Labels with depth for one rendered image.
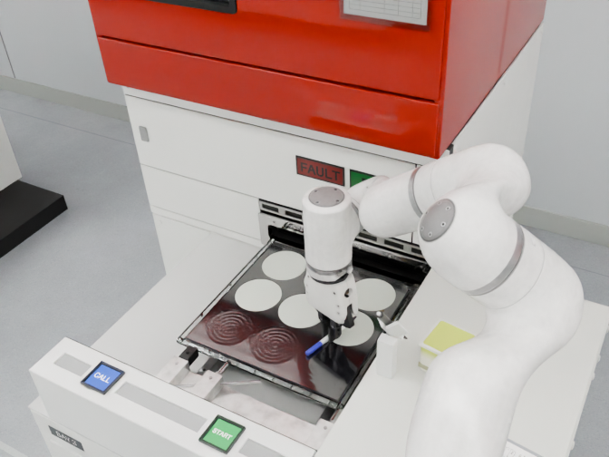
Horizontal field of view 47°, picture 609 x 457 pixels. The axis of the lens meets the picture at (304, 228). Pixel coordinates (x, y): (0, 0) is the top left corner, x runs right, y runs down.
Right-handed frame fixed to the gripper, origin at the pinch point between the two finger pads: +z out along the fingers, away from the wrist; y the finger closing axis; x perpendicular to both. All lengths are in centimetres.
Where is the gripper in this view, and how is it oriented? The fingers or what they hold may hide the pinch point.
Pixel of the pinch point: (331, 328)
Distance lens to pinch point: 137.4
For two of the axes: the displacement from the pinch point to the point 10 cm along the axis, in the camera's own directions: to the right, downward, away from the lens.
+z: 0.5, 7.9, 6.1
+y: -6.9, -4.1, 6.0
